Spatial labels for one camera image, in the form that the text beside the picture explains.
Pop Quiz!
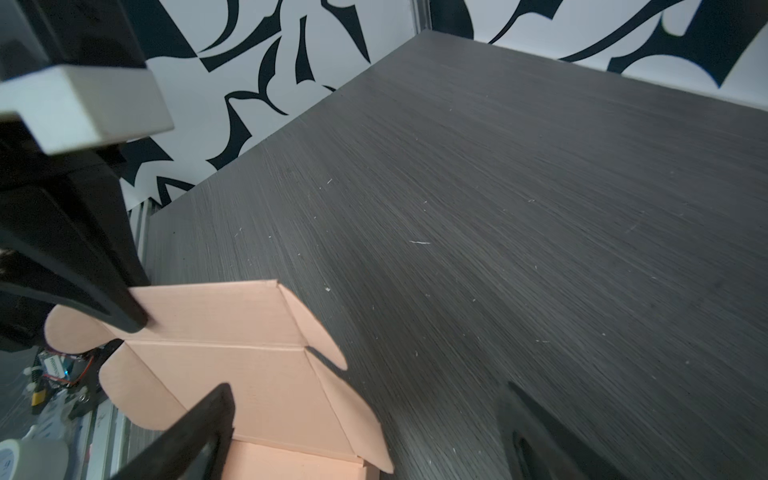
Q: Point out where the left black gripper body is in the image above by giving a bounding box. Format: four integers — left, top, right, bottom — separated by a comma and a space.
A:
1, 1, 150, 351

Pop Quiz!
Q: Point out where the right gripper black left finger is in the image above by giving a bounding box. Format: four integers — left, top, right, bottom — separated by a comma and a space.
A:
113, 383, 235, 480

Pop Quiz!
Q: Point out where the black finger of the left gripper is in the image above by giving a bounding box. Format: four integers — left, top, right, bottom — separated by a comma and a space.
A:
1, 185, 148, 333

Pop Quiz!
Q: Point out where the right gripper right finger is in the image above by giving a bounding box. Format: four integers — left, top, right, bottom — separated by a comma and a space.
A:
496, 381, 626, 479

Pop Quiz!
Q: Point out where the orange cardboard box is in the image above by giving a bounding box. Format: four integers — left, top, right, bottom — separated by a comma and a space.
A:
44, 280, 394, 479

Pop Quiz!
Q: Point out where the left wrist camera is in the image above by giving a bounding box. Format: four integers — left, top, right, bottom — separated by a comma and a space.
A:
1, 65, 174, 156

